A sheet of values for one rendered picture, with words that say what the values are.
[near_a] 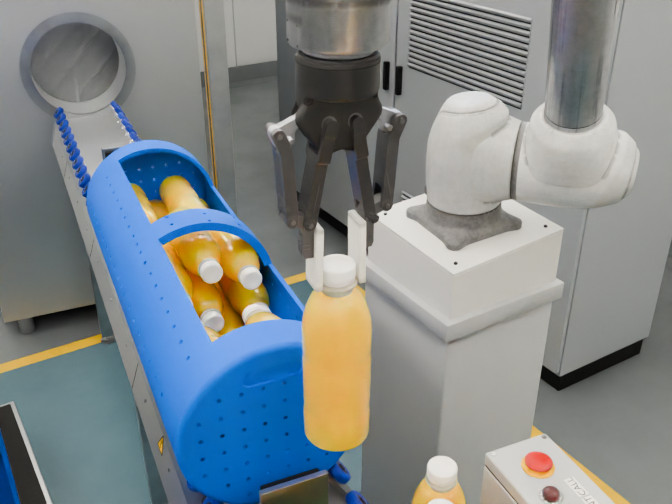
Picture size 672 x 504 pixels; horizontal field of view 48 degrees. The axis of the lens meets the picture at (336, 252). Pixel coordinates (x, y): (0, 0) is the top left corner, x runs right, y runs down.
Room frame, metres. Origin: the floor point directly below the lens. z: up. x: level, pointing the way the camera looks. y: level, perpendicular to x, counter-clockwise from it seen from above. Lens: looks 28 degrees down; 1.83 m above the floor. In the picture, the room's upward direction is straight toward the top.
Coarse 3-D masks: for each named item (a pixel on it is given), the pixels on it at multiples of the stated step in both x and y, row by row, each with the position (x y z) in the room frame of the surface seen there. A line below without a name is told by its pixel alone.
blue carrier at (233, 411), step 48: (144, 144) 1.60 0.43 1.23; (96, 192) 1.50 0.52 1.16; (144, 240) 1.20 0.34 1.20; (144, 288) 1.08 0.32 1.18; (288, 288) 1.17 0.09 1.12; (144, 336) 1.00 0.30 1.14; (192, 336) 0.90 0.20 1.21; (240, 336) 0.86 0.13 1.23; (288, 336) 0.86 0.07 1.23; (192, 384) 0.82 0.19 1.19; (240, 384) 0.82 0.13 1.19; (288, 384) 0.84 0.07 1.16; (192, 432) 0.79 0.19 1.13; (240, 432) 0.81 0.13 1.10; (288, 432) 0.84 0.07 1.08; (192, 480) 0.79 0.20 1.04; (240, 480) 0.81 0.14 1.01
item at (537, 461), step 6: (528, 456) 0.76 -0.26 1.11; (534, 456) 0.76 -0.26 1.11; (540, 456) 0.76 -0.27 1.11; (546, 456) 0.76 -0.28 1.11; (528, 462) 0.75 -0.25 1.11; (534, 462) 0.75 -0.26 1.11; (540, 462) 0.75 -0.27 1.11; (546, 462) 0.75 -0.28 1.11; (552, 462) 0.75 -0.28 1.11; (534, 468) 0.74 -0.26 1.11; (540, 468) 0.74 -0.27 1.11; (546, 468) 0.74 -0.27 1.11
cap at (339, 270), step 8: (328, 256) 0.68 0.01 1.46; (336, 256) 0.68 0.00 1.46; (344, 256) 0.68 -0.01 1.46; (328, 264) 0.67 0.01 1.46; (336, 264) 0.67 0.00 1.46; (344, 264) 0.67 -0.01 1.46; (352, 264) 0.66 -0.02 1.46; (328, 272) 0.65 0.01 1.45; (336, 272) 0.65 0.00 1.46; (344, 272) 0.65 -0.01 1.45; (352, 272) 0.66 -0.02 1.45; (328, 280) 0.65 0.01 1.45; (336, 280) 0.65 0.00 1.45; (344, 280) 0.65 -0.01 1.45; (352, 280) 0.66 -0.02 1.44
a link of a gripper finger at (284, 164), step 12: (276, 132) 0.63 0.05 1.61; (276, 144) 0.63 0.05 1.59; (288, 144) 0.64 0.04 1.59; (276, 156) 0.65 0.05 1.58; (288, 156) 0.64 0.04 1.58; (276, 168) 0.65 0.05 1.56; (288, 168) 0.64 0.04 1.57; (276, 180) 0.66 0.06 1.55; (288, 180) 0.64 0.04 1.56; (288, 192) 0.64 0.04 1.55; (288, 204) 0.64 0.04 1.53; (288, 216) 0.64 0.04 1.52
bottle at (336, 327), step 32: (352, 288) 0.65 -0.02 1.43; (320, 320) 0.64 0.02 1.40; (352, 320) 0.64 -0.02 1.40; (320, 352) 0.64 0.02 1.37; (352, 352) 0.64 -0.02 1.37; (320, 384) 0.64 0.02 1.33; (352, 384) 0.64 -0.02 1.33; (320, 416) 0.64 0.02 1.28; (352, 416) 0.64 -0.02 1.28; (320, 448) 0.64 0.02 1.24; (352, 448) 0.64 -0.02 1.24
